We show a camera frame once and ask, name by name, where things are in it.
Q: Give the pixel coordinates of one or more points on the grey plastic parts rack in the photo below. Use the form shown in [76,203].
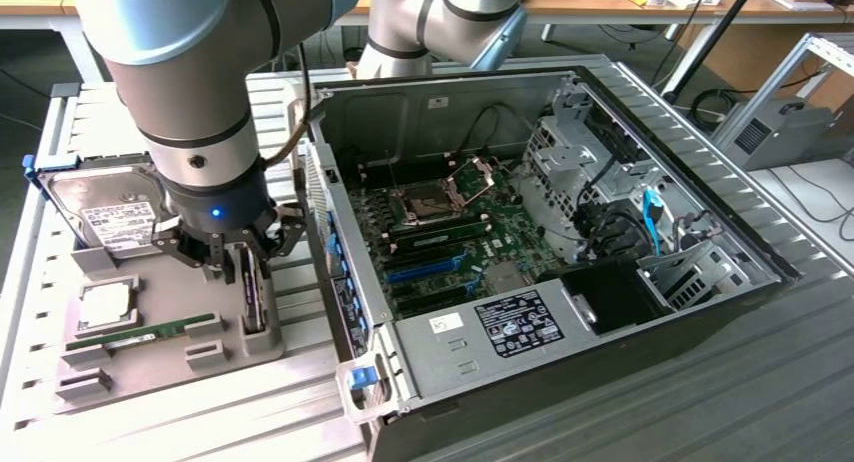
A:
[173,312]

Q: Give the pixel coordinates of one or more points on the green RAM stick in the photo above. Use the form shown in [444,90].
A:
[133,336]

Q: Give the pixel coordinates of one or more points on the long wooden desk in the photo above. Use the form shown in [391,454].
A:
[33,2]

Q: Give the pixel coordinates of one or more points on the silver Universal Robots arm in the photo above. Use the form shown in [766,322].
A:
[186,82]

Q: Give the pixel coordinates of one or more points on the blue case latch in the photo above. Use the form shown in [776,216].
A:
[360,377]

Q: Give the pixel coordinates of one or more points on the brown wooden panel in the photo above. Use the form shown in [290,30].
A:
[754,57]

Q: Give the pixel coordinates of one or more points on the grey power supply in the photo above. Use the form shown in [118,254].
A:
[467,352]

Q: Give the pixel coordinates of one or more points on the black RAM stick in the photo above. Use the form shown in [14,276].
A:
[433,239]

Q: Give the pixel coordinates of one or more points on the black stand pole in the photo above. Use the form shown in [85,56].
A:
[720,27]

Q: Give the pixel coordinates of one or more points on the CPU socket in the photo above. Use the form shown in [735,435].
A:
[423,204]

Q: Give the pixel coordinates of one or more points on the silver perforated disk bay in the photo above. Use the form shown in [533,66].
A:
[693,282]

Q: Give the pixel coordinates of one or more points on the open black PC case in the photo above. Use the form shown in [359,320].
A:
[600,382]

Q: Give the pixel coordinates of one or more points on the silver CPU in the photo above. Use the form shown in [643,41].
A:
[105,304]

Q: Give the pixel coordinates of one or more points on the silver chipset heat sink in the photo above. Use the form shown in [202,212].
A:
[507,277]

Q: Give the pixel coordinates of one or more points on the metal socket cover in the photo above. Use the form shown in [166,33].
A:
[475,179]

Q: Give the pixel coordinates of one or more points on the silver disk bay cage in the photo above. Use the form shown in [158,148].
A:
[560,157]

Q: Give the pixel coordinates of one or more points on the cluttered wooden desk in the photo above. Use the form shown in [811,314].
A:
[600,4]

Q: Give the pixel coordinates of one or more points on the silver hard disk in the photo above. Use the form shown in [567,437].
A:
[106,217]

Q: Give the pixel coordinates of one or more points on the grey control box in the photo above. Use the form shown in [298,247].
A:
[794,137]

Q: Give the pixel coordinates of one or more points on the aluminium profile frame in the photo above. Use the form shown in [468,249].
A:
[800,52]

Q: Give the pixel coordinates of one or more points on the blue disk caddy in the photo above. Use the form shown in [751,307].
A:
[28,164]

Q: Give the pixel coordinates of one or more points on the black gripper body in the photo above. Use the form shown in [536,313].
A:
[220,202]

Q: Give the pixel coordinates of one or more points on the blue expansion slot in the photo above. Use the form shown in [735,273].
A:
[427,269]

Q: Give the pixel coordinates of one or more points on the black expansion slot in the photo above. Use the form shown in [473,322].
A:
[433,294]

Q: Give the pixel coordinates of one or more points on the green motherboard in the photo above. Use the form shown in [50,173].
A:
[520,242]

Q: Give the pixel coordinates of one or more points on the graphics card with metal bracket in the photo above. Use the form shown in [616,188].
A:
[250,297]

